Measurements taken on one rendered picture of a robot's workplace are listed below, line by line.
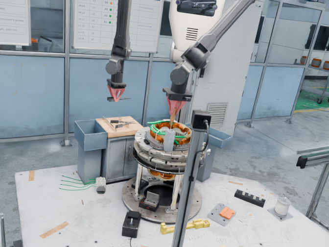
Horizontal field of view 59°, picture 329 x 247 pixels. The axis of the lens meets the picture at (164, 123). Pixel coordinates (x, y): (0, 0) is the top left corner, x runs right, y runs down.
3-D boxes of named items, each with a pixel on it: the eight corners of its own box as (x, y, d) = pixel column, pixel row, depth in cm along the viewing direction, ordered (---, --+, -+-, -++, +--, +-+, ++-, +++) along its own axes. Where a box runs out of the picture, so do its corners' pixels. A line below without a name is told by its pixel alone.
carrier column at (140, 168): (135, 198, 136) (139, 159, 128) (133, 195, 138) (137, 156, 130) (140, 197, 137) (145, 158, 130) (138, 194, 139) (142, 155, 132)
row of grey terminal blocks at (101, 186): (105, 193, 140) (106, 186, 138) (95, 194, 139) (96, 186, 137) (105, 182, 149) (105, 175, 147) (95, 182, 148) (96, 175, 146)
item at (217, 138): (222, 183, 163) (233, 135, 153) (211, 189, 155) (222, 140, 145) (186, 164, 178) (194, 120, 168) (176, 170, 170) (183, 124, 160)
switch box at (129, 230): (121, 235, 116) (122, 224, 114) (126, 219, 125) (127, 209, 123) (136, 238, 116) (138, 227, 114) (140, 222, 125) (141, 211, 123)
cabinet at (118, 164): (105, 185, 146) (108, 137, 137) (93, 167, 161) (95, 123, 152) (140, 178, 157) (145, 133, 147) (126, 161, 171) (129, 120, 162)
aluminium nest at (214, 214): (224, 226, 129) (225, 222, 128) (207, 216, 134) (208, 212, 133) (235, 214, 138) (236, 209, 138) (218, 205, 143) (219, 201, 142)
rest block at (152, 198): (147, 198, 134) (149, 188, 132) (158, 202, 132) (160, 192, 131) (143, 204, 130) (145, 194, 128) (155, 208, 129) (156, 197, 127)
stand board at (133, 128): (107, 137, 137) (108, 133, 136) (94, 122, 152) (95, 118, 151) (146, 133, 147) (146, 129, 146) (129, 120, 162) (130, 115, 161)
